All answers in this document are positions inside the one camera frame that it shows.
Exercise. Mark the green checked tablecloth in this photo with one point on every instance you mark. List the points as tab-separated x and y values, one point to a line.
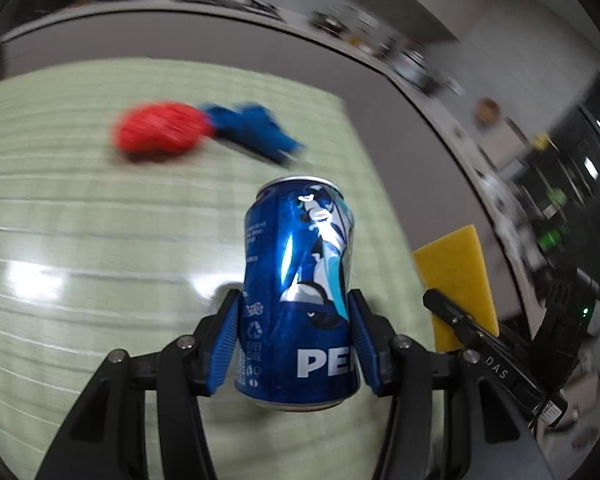
105	260

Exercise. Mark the small yellow item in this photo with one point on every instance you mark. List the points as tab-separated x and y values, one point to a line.
541	141

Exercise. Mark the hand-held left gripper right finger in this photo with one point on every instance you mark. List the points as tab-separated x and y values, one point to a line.
366	355

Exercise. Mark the yellow sponge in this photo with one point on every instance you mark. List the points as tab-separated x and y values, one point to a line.
455	270

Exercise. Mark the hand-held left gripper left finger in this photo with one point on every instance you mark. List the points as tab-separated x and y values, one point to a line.
225	350

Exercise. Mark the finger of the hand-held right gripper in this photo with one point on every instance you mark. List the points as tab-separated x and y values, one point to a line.
455	317

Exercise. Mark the pale cutting board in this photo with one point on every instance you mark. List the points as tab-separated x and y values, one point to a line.
507	145

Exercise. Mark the round wooden board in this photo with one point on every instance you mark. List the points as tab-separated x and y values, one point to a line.
488	110

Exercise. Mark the red plastic bag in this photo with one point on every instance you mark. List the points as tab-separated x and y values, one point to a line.
155	130

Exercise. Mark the blue soda can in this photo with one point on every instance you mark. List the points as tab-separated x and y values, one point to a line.
295	260

